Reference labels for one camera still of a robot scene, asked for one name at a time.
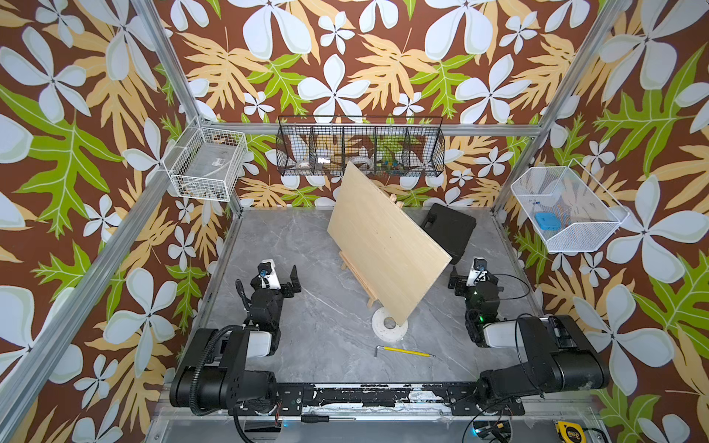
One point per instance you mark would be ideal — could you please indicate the plywood canvas board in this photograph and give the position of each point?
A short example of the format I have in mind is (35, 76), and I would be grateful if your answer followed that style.
(428, 259)

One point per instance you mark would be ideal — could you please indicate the wooden easel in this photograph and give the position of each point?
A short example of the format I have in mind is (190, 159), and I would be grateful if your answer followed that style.
(370, 230)

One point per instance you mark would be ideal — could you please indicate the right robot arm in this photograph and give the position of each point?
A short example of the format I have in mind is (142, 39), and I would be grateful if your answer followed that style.
(553, 354)

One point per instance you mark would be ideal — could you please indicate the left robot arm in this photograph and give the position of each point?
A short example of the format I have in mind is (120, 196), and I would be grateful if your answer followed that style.
(213, 376)

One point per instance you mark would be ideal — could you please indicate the black plastic case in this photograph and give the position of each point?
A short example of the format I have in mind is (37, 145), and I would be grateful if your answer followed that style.
(450, 229)

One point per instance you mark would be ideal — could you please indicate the white tape roll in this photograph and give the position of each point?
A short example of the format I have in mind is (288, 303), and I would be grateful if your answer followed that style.
(386, 328)

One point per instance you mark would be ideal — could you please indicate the blue object in basket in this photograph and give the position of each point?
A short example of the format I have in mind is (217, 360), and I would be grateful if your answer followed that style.
(548, 221)

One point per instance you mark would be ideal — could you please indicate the white mesh basket right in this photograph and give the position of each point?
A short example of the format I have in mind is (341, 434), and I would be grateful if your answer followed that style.
(589, 213)

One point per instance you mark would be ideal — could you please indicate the black screwdriver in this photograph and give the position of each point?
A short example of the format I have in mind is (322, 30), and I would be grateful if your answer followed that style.
(317, 419)

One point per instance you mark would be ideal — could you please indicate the yellow tape measure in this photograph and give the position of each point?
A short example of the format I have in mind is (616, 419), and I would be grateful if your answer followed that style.
(569, 432)

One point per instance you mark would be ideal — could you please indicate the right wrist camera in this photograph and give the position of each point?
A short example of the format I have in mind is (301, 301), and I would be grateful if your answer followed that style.
(478, 272)

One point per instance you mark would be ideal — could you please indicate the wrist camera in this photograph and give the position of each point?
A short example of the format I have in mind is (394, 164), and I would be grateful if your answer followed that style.
(478, 272)
(267, 277)

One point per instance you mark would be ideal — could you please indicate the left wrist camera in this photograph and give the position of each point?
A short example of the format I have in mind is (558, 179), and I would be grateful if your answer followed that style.
(267, 277)

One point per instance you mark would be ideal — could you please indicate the yellow handled hex key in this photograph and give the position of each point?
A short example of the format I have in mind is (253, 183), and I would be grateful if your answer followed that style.
(381, 348)

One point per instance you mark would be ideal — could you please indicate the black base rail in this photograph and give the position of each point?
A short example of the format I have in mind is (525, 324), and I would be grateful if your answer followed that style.
(446, 398)

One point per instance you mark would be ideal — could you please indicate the black wire basket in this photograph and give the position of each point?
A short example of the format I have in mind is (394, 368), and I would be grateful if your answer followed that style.
(376, 145)

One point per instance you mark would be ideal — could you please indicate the white wire basket left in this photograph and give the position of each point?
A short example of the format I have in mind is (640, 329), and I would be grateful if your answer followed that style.
(206, 161)

